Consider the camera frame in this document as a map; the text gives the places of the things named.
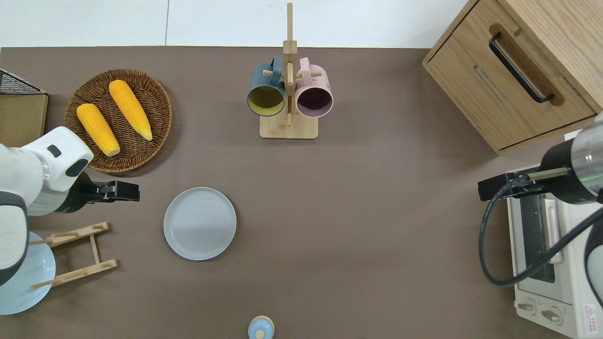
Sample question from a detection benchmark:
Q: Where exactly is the wooden mug tree stand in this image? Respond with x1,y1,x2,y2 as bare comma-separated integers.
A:
260,2,324,139

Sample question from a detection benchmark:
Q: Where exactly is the pointed yellow corn cob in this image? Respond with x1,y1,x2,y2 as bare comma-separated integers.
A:
109,80,154,141

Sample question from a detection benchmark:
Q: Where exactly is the black wire basket with liner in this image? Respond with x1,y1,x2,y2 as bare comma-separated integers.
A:
0,69,49,147

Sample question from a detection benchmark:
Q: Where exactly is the dark teal mug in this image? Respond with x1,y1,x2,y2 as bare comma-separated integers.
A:
247,56,286,117

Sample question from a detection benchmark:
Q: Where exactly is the brown wicker basket tray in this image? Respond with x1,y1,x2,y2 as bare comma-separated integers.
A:
64,69,173,174

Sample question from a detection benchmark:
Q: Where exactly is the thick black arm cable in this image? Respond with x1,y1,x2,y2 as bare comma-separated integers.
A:
479,181,603,287

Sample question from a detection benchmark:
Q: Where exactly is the blunt yellow corn cob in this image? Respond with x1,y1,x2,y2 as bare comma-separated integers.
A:
76,103,121,157

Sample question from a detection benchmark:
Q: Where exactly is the wooden drawer cabinet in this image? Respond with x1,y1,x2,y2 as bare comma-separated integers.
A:
423,0,603,156

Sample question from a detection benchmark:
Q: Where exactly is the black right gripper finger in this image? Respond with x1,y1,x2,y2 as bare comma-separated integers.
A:
478,173,508,189
478,187,508,202

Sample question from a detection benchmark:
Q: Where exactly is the blue bell on wooden base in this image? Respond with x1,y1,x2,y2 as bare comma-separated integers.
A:
248,315,275,339

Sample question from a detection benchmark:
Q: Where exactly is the pink mug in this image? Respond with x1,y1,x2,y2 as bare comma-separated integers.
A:
295,57,334,118

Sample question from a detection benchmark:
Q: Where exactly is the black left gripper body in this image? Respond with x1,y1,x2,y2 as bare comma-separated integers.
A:
89,180,117,203

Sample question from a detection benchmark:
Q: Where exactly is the gray round plate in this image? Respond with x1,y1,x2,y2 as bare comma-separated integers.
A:
163,187,237,261

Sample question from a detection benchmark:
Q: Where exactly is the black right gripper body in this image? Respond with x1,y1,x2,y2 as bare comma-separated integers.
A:
505,171,543,199

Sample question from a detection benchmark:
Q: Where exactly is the light blue plate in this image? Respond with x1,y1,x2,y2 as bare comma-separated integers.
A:
0,231,56,315

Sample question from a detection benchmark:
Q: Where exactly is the white toaster oven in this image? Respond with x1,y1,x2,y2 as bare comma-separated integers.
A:
506,132,603,339

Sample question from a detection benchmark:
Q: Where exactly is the black cabinet handle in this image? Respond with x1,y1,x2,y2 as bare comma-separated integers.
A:
489,32,555,104

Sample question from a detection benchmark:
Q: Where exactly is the wooden plate rack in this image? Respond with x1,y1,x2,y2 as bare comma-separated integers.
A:
29,222,118,289

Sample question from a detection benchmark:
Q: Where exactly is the wooden board lid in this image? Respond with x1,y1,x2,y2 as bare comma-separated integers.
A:
0,94,48,147

